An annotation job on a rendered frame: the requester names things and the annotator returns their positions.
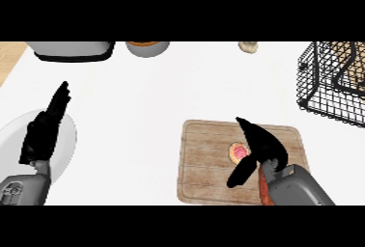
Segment pink frosted cupcake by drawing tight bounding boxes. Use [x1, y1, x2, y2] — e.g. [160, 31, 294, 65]
[226, 141, 253, 166]

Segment wooden cutting board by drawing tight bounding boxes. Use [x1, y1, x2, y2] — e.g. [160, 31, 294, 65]
[178, 119, 311, 206]

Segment grey pot with orange contents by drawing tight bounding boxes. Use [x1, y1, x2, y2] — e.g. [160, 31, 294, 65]
[124, 41, 172, 59]

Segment white round plate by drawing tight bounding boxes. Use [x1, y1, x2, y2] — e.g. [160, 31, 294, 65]
[0, 108, 79, 187]

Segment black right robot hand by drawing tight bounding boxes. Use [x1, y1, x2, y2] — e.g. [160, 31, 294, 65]
[225, 116, 290, 189]

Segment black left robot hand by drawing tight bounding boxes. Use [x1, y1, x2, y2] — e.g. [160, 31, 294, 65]
[19, 80, 73, 166]

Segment black wire tiered basket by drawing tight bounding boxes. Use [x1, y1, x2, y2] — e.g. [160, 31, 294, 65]
[296, 41, 365, 128]

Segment beige garlic bulb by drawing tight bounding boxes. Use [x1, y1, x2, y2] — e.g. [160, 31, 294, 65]
[237, 41, 260, 55]

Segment grey appliance with black base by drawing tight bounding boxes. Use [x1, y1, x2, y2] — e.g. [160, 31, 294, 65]
[24, 41, 117, 63]

